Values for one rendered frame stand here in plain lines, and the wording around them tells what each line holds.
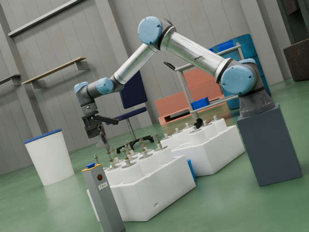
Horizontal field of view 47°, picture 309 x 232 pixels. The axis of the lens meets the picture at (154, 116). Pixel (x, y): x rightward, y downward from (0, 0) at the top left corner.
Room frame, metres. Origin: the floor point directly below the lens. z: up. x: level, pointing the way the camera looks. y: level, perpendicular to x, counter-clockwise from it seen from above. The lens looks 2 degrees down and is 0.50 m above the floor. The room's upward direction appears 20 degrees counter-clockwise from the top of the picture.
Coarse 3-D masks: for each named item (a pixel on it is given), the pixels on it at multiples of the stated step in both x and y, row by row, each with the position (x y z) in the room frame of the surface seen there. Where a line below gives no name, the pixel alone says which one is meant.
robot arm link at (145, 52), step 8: (144, 48) 1.69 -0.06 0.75; (152, 48) 1.68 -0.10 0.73; (136, 56) 1.71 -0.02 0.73; (144, 56) 1.70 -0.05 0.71; (152, 56) 1.72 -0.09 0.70; (128, 64) 1.74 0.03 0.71; (136, 64) 1.73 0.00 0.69; (120, 72) 1.76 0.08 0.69; (128, 72) 1.75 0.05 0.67; (136, 72) 1.77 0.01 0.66; (112, 80) 1.78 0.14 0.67; (120, 80) 1.78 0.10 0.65; (128, 80) 1.80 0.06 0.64; (120, 88) 1.84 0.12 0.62
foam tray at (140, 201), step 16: (176, 160) 1.80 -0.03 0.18; (144, 176) 1.66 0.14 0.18; (160, 176) 1.70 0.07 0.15; (176, 176) 1.77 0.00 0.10; (192, 176) 1.85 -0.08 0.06; (112, 192) 1.70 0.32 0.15; (128, 192) 1.61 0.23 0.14; (144, 192) 1.61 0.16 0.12; (160, 192) 1.67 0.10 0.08; (176, 192) 1.74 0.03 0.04; (128, 208) 1.64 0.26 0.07; (144, 208) 1.58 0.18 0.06; (160, 208) 1.65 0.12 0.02
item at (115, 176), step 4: (116, 168) 1.73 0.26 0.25; (120, 168) 1.73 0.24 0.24; (108, 172) 1.73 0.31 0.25; (112, 172) 1.72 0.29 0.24; (116, 172) 1.72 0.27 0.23; (120, 172) 1.73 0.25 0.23; (108, 176) 1.74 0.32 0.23; (112, 176) 1.72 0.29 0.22; (116, 176) 1.72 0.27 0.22; (120, 176) 1.72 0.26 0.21; (112, 180) 1.73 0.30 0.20; (116, 180) 1.72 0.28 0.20; (120, 180) 1.72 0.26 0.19; (112, 184) 1.73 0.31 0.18; (116, 184) 1.72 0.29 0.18
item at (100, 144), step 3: (99, 138) 1.74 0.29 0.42; (105, 138) 1.74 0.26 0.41; (99, 141) 1.74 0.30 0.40; (102, 141) 1.74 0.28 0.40; (96, 144) 1.74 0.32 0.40; (99, 144) 1.74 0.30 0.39; (102, 144) 1.74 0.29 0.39; (105, 144) 1.74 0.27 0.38; (108, 144) 1.76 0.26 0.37; (99, 147) 1.74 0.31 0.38; (102, 147) 1.74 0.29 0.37; (105, 147) 1.74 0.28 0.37; (108, 147) 1.75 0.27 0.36; (108, 150) 1.75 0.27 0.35
